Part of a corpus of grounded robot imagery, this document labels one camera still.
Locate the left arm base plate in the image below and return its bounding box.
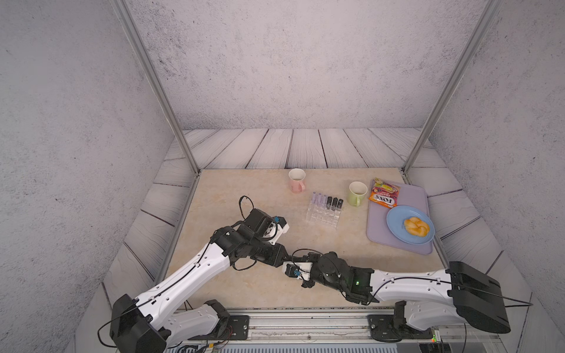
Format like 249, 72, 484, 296
188, 316, 250, 342

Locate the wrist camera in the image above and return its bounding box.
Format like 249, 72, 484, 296
263, 216, 289, 245
282, 262, 313, 281

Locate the lilac plastic tray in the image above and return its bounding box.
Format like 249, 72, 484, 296
366, 184, 433, 255

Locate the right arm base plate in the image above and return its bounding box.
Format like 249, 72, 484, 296
367, 315, 434, 344

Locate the left aluminium frame post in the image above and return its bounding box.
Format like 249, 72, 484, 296
111, 0, 201, 176

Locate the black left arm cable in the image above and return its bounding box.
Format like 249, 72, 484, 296
96, 195, 283, 349

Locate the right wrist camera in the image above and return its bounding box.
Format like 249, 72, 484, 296
282, 262, 313, 281

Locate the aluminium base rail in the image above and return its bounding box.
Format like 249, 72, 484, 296
196, 305, 506, 352

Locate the pink ceramic mug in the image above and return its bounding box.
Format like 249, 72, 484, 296
288, 169, 306, 194

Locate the light green ceramic mug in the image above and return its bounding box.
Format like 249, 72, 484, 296
347, 181, 368, 207

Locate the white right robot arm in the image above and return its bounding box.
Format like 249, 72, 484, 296
286, 252, 511, 334

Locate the Fox's fruits candy bag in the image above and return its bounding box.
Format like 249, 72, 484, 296
369, 178, 400, 209

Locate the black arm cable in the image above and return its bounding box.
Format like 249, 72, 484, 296
290, 248, 534, 353
96, 195, 283, 349

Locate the light blue plate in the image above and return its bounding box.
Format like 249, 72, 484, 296
386, 205, 436, 245

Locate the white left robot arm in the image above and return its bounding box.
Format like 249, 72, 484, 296
110, 208, 289, 352

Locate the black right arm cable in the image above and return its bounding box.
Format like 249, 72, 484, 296
290, 248, 534, 353

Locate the clear acrylic lipstick organizer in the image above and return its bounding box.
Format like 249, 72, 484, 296
305, 197, 342, 229

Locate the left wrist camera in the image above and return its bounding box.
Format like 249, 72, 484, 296
263, 216, 289, 245

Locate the yellow braided bread bun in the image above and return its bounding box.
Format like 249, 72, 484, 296
404, 217, 431, 238

